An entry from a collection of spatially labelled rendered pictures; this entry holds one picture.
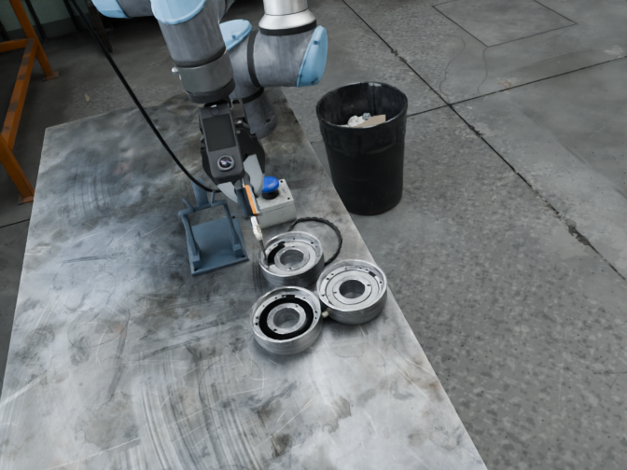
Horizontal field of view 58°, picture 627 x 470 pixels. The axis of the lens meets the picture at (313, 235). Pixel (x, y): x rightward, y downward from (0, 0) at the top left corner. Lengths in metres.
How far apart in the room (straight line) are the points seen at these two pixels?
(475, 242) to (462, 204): 0.22
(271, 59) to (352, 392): 0.69
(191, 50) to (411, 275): 1.40
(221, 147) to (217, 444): 0.40
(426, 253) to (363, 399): 1.36
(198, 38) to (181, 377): 0.47
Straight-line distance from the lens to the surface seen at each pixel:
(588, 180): 2.48
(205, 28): 0.78
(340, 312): 0.82
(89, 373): 0.92
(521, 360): 1.82
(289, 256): 0.95
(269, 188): 1.00
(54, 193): 1.33
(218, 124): 0.83
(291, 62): 1.17
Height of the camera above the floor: 1.46
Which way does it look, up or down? 42 degrees down
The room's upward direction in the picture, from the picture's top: 10 degrees counter-clockwise
